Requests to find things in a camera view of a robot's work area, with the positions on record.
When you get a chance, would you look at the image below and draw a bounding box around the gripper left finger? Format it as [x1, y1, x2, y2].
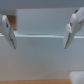
[0, 13, 18, 51]

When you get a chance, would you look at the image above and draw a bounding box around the white sliding door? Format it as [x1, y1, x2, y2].
[15, 7, 74, 35]

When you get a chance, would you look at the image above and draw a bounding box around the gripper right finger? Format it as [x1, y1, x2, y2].
[62, 7, 84, 50]

